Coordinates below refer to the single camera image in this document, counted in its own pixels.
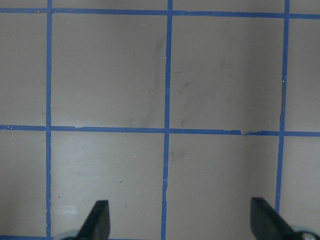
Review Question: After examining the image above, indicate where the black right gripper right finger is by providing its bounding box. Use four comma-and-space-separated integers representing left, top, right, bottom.
250, 197, 300, 240

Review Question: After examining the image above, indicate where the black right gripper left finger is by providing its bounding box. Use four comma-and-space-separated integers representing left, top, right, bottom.
77, 200, 111, 240

